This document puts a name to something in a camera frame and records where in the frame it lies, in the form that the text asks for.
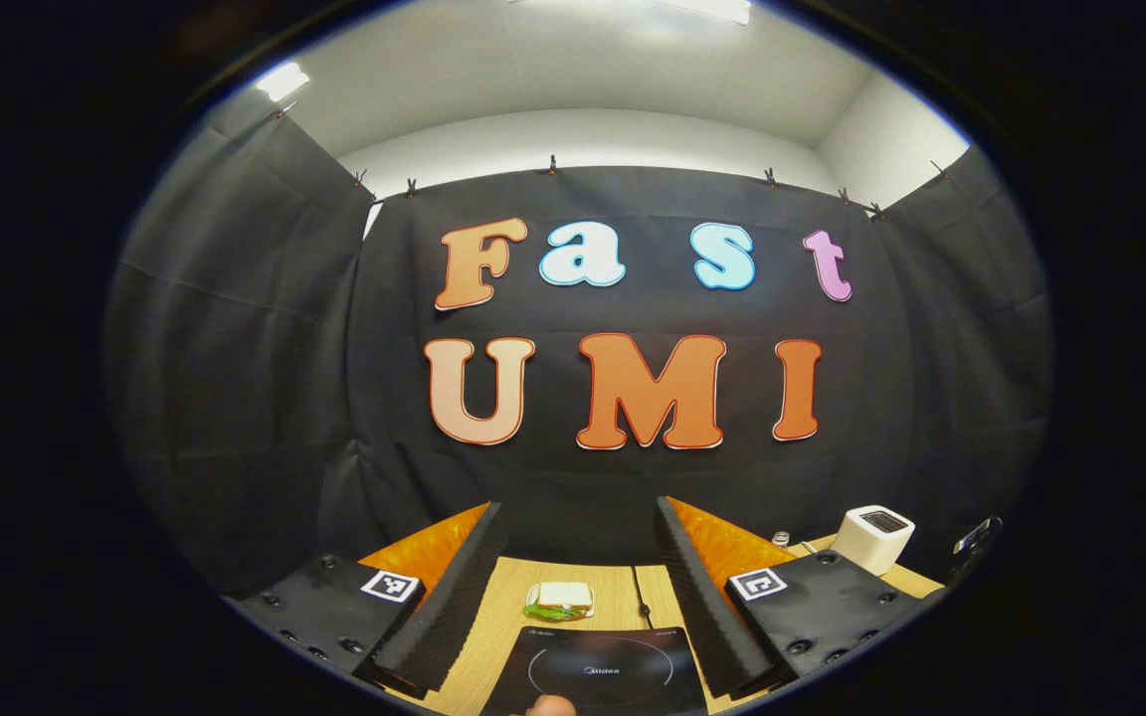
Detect row of small cloth clips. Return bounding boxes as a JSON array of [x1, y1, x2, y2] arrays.
[[275, 99, 952, 222]]

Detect black induction cooktop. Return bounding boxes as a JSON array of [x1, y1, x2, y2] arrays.
[[481, 626, 708, 716]]

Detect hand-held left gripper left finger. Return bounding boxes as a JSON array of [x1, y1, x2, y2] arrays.
[[223, 500, 511, 702]]

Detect large ceiling light panel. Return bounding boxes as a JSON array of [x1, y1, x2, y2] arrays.
[[508, 0, 753, 26]]

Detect white toaster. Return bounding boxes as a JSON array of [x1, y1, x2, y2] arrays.
[[832, 505, 917, 578]]

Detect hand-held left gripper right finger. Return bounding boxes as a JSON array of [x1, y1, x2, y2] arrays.
[[655, 495, 950, 702]]

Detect small ceiling light panel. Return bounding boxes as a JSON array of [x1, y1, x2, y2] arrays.
[[255, 62, 310, 102]]

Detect sandwich with lettuce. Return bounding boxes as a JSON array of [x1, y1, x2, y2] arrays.
[[525, 582, 596, 623]]

